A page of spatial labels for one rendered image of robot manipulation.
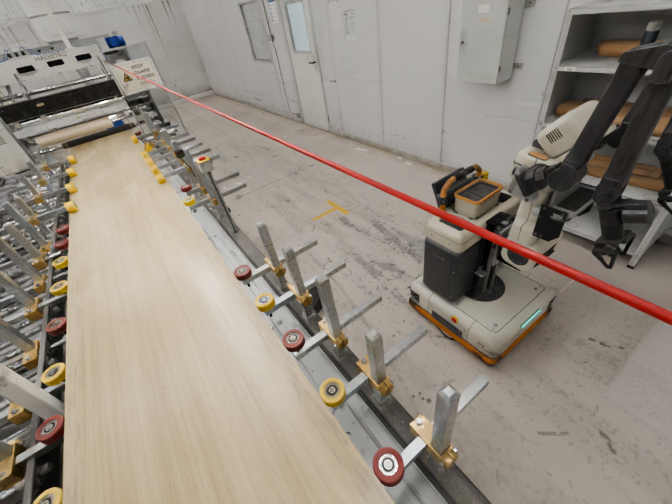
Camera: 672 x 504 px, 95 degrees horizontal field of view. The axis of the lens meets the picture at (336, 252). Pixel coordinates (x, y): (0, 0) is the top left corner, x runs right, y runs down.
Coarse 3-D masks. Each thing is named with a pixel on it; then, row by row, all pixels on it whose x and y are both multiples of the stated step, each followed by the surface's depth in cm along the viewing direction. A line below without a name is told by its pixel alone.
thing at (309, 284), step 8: (336, 264) 146; (344, 264) 147; (320, 272) 144; (328, 272) 143; (336, 272) 146; (312, 280) 140; (288, 296) 135; (280, 304) 134; (264, 312) 133; (272, 312) 133
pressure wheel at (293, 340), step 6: (294, 330) 114; (288, 336) 113; (294, 336) 112; (300, 336) 112; (282, 342) 111; (288, 342) 111; (294, 342) 111; (300, 342) 110; (288, 348) 110; (294, 348) 109; (300, 348) 111
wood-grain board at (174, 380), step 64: (128, 192) 241; (128, 256) 171; (192, 256) 162; (128, 320) 133; (192, 320) 127; (256, 320) 122; (128, 384) 108; (192, 384) 104; (256, 384) 101; (64, 448) 94; (128, 448) 91; (192, 448) 89; (256, 448) 86; (320, 448) 84
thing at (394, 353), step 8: (424, 328) 114; (408, 336) 112; (416, 336) 112; (400, 344) 110; (408, 344) 110; (392, 352) 108; (400, 352) 109; (392, 360) 108; (360, 376) 103; (352, 384) 102; (360, 384) 102; (352, 392) 101; (344, 400) 100; (336, 408) 99
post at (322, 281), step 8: (320, 280) 99; (328, 280) 100; (320, 288) 101; (328, 288) 102; (320, 296) 106; (328, 296) 104; (328, 304) 106; (328, 312) 108; (336, 312) 111; (328, 320) 112; (336, 320) 113; (336, 328) 115; (336, 336) 118
